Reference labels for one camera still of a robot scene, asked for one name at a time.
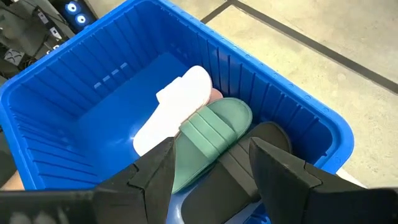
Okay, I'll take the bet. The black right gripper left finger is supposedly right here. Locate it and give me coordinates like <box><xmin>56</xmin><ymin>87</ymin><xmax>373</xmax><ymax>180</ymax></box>
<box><xmin>93</xmin><ymin>137</ymin><xmax>177</xmax><ymax>224</ymax></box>

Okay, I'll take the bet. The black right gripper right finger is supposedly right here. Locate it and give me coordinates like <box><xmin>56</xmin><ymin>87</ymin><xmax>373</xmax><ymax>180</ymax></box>
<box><xmin>249</xmin><ymin>138</ymin><xmax>369</xmax><ymax>224</ymax></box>

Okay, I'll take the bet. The black rubber slide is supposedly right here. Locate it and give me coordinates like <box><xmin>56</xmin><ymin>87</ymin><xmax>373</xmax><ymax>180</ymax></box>
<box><xmin>181</xmin><ymin>121</ymin><xmax>293</xmax><ymax>224</ymax></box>

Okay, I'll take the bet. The green rubber slide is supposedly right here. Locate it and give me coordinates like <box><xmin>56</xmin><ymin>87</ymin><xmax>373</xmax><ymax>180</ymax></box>
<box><xmin>170</xmin><ymin>97</ymin><xmax>253</xmax><ymax>195</ymax></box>

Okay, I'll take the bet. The pink rubber slide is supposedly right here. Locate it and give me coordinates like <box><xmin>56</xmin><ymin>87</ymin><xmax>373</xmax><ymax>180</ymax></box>
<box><xmin>132</xmin><ymin>65</ymin><xmax>215</xmax><ymax>157</ymax></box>
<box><xmin>208</xmin><ymin>87</ymin><xmax>224</xmax><ymax>106</ymax></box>

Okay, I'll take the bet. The blue plastic bin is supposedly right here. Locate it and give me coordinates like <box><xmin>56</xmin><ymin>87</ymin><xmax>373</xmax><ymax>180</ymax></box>
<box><xmin>0</xmin><ymin>0</ymin><xmax>355</xmax><ymax>224</ymax></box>

